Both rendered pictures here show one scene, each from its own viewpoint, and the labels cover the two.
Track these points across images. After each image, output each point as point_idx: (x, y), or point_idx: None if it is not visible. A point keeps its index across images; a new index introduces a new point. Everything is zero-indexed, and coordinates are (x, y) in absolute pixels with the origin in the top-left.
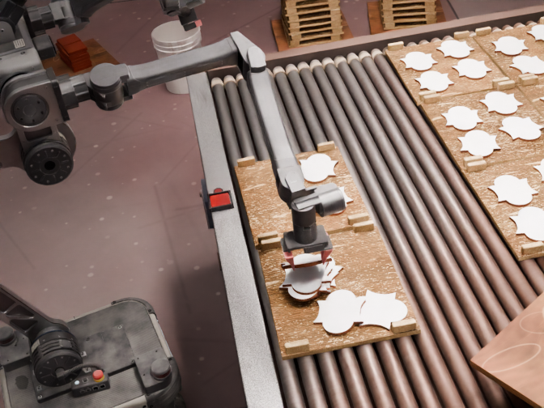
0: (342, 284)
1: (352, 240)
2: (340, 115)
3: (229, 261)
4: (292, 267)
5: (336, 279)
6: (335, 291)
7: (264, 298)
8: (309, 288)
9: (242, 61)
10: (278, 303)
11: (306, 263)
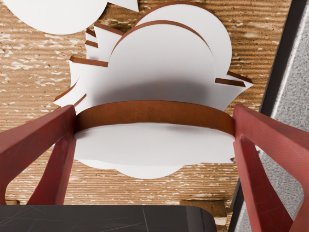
0: (51, 65)
1: (21, 186)
2: None
3: (288, 191)
4: (265, 115)
5: (67, 86)
6: (73, 45)
7: (267, 82)
8: (158, 43)
9: None
10: (254, 40)
11: (171, 123)
